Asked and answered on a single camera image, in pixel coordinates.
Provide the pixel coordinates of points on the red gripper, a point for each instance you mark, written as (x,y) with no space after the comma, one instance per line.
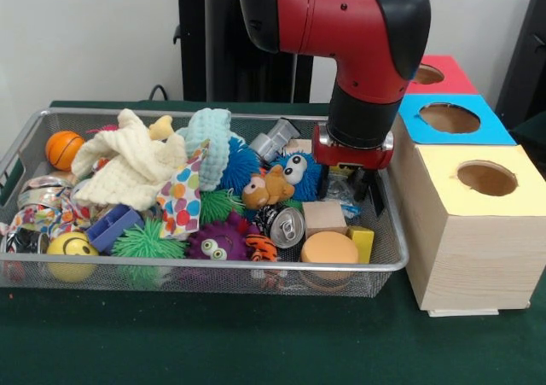
(351,156)

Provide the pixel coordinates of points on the clear plastic packet blue label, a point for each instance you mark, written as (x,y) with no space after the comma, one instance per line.
(345,199)

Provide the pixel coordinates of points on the blue fuzzy toy with eyes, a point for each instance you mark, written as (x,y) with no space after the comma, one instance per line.
(305,176)

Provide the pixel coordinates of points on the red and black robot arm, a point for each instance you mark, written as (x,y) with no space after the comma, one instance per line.
(350,26)

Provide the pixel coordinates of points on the wooden box with three holes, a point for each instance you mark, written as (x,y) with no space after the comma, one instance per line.
(469,248)

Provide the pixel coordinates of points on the clear mesh bin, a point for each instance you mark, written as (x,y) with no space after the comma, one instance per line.
(213,279)

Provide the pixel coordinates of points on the brown plush toy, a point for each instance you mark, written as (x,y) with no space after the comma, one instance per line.
(266,189)

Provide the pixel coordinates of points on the purple spiky ball with eyes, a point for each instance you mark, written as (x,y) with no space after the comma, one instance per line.
(217,242)

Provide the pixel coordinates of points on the mint green knitted cloth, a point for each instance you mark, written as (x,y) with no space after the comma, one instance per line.
(209,146)

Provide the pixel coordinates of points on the polka dot cloth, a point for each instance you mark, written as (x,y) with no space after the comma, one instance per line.
(177,201)

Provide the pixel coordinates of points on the green spiky ball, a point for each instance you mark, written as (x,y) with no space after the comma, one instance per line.
(147,242)

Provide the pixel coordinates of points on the cream knitted cloth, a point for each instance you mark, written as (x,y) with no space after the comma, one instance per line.
(128,172)

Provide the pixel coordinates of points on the black chair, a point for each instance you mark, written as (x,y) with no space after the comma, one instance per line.
(529,61)

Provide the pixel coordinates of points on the yellow smiley ball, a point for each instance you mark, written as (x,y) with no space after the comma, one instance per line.
(72,255)

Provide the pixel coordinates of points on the small orange basketball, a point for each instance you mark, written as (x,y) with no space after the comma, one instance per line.
(64,150)

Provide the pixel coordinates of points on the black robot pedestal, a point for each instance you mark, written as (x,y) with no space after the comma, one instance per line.
(213,61)

